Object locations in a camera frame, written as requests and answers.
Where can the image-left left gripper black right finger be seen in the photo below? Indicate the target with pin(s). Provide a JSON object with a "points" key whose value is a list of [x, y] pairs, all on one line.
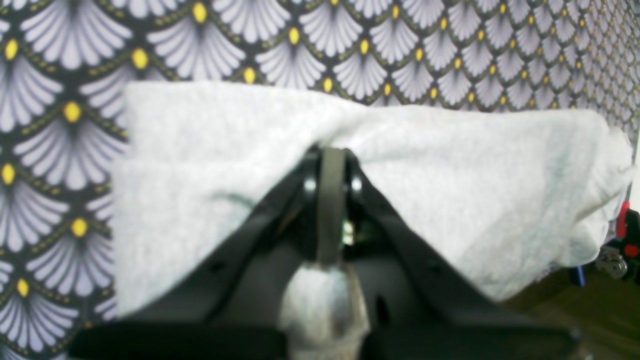
{"points": [[418, 306]]}

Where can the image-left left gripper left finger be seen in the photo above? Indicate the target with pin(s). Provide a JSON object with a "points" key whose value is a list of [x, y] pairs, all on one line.
{"points": [[228, 307]]}

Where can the light grey T-shirt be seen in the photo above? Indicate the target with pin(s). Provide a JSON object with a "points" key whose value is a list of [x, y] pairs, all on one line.
{"points": [[501, 197]]}

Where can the red black table clamp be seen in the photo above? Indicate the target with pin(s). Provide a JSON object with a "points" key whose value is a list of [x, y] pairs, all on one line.
{"points": [[620, 257]]}

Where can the patterned fan-print tablecloth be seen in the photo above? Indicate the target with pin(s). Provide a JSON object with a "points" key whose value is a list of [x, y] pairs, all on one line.
{"points": [[64, 64]]}

